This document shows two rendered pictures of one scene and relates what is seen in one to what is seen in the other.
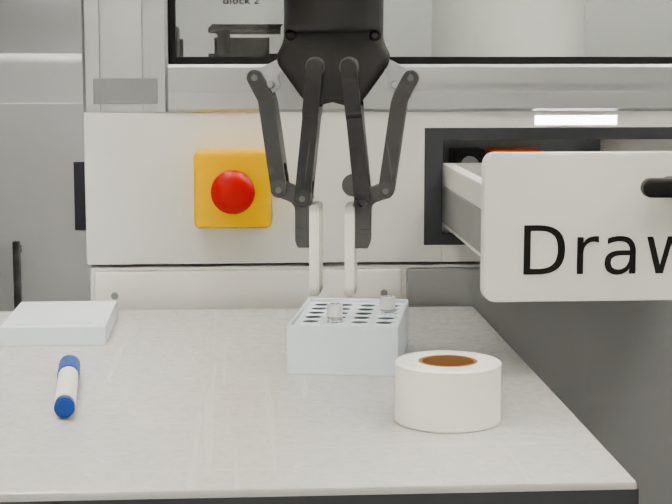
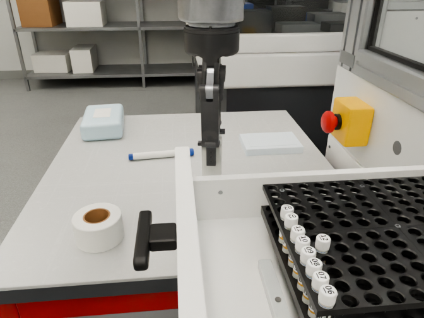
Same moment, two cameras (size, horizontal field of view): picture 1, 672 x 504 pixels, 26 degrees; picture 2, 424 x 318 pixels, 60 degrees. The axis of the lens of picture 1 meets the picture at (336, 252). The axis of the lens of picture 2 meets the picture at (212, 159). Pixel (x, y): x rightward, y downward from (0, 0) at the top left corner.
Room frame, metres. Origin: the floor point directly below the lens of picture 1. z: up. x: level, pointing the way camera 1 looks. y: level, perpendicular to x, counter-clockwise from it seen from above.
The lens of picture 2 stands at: (1.09, -0.52, 1.12)
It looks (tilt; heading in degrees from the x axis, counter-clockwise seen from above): 27 degrees down; 88
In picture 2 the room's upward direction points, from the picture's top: straight up
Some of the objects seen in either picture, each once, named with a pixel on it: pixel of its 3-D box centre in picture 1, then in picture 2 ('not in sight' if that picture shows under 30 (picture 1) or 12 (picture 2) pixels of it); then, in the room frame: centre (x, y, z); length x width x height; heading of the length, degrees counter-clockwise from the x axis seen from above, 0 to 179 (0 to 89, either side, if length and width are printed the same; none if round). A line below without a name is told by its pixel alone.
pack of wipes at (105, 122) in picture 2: not in sight; (103, 120); (0.85, 0.35, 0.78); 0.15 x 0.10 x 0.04; 99
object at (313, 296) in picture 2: not in sight; (293, 235); (1.18, -0.25, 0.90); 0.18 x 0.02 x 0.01; 94
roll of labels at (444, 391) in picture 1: (447, 390); (98, 226); (0.94, -0.07, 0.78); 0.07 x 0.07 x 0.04
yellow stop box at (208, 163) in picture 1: (232, 188); (349, 121); (1.36, 0.10, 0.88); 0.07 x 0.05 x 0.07; 94
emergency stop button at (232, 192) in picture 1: (232, 191); (330, 122); (1.33, 0.09, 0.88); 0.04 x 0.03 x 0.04; 94
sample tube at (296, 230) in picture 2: not in sight; (295, 248); (1.18, -0.26, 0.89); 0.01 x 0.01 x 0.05
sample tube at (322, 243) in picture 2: not in sight; (320, 258); (1.20, -0.27, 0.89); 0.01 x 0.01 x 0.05
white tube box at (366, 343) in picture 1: (350, 334); not in sight; (1.13, -0.01, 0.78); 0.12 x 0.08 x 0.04; 174
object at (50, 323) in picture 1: (61, 322); (270, 142); (1.25, 0.24, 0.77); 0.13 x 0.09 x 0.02; 4
